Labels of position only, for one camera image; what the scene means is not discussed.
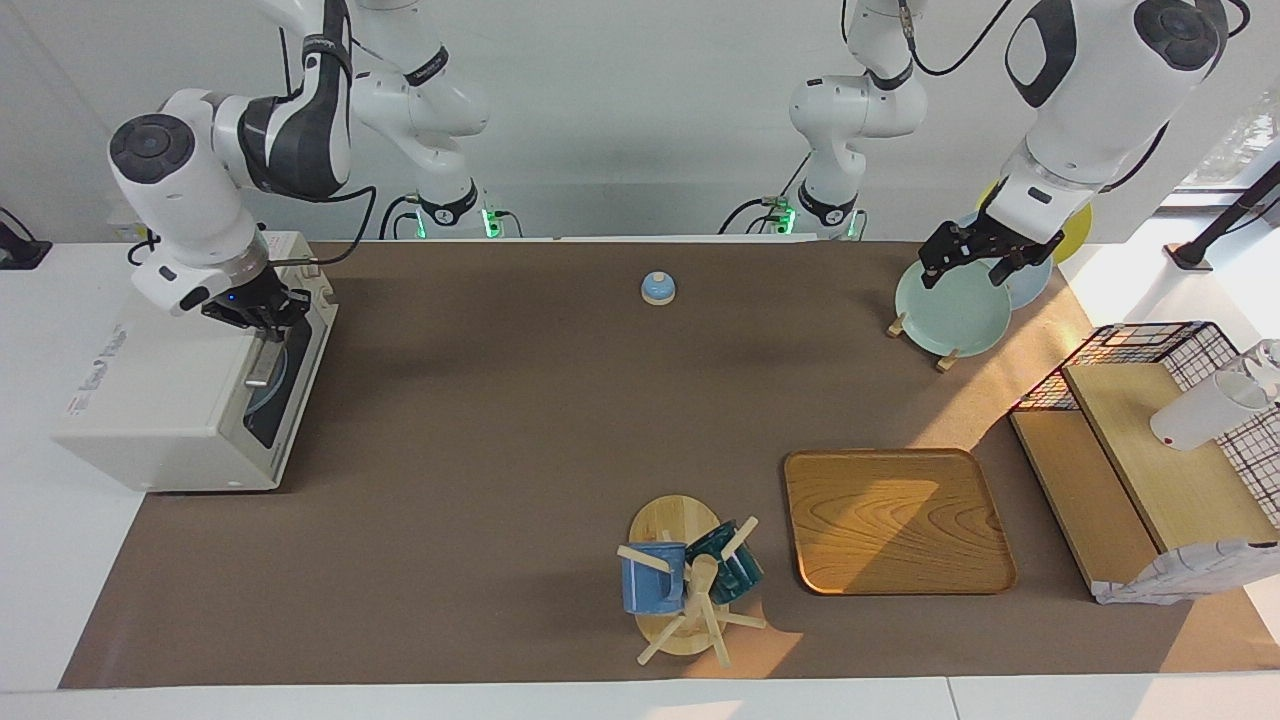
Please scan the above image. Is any black base power cable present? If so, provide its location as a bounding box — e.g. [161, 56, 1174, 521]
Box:
[718, 150, 813, 236]
[378, 193, 421, 241]

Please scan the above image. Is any black clamp object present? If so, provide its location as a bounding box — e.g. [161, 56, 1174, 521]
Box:
[0, 207, 53, 271]

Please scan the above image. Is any black stand pole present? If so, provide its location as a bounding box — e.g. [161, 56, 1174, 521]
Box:
[1165, 160, 1280, 273]

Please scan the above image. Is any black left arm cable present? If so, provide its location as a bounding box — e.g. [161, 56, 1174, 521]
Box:
[900, 0, 1016, 77]

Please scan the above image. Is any wooden serving tray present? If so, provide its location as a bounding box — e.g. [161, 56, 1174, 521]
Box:
[783, 448, 1018, 597]

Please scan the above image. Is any wooden shelf with wire mesh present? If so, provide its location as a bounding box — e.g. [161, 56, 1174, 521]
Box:
[1008, 321, 1280, 606]

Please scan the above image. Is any white marbled cloth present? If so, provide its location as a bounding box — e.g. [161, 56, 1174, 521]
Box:
[1093, 538, 1280, 606]

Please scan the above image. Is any yellow plate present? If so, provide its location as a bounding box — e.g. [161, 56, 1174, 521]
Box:
[975, 180, 1093, 266]

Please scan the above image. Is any wooden mug tree stand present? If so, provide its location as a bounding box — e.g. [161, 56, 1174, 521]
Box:
[616, 494, 768, 669]

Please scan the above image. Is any pale green plate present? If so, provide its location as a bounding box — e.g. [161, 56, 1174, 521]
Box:
[895, 255, 1013, 358]

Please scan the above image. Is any white cup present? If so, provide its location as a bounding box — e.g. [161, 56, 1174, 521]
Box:
[1149, 340, 1280, 451]

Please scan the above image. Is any wooden plate rack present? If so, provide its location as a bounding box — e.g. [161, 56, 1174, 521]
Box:
[886, 312, 961, 373]

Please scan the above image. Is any white toaster oven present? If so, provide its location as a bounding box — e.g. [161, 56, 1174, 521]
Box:
[52, 232, 339, 493]

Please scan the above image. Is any dark green mug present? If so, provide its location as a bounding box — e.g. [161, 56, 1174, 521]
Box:
[685, 520, 765, 605]

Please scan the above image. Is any blue mug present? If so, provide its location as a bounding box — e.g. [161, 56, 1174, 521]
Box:
[620, 542, 689, 615]

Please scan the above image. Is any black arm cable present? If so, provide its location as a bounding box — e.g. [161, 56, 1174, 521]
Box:
[900, 0, 1016, 77]
[258, 185, 378, 269]

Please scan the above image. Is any glass oven door with handle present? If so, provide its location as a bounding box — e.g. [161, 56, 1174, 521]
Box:
[240, 300, 339, 491]

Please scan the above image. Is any brown table mat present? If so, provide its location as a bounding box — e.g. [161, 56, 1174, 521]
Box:
[58, 240, 1280, 691]

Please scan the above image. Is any light blue racked plate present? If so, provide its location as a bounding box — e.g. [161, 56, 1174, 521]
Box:
[955, 210, 1054, 311]

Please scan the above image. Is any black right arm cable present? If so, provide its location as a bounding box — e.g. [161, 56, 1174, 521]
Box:
[258, 185, 378, 269]

